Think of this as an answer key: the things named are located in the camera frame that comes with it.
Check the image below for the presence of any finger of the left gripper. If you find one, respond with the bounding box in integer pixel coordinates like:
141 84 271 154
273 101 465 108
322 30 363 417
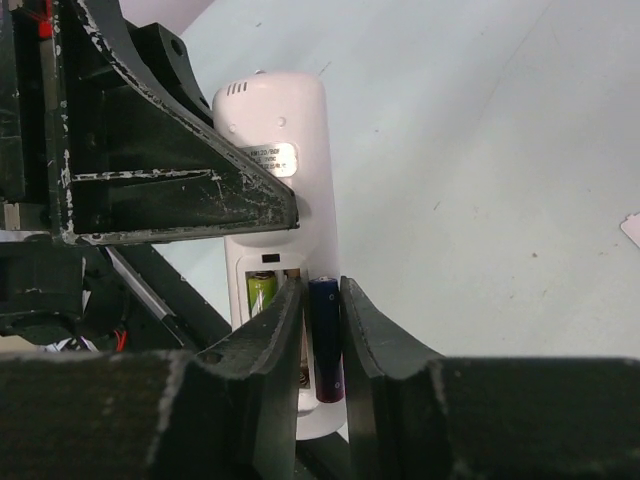
63 1 282 245
127 22 213 127

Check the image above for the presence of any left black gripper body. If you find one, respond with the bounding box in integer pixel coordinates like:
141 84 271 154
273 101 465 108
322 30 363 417
1 1 80 245

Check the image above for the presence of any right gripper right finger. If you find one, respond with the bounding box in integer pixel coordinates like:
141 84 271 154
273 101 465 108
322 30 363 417
340 277 639 479

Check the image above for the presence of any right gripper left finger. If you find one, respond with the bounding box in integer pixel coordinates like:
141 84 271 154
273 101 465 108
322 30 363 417
1 278 304 479

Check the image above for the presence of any green AAA battery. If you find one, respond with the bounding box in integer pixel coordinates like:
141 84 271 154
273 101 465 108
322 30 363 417
247 271 278 317

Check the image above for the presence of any white remote control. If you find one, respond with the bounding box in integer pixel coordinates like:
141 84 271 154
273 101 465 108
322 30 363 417
212 72 346 440

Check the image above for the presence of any blue purple AAA battery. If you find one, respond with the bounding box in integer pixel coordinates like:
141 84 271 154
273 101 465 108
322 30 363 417
308 277 344 404

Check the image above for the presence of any white battery compartment cover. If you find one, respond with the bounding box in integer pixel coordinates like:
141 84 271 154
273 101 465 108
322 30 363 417
620 212 640 247

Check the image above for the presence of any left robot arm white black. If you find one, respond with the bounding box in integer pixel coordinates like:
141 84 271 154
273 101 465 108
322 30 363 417
1 1 298 350

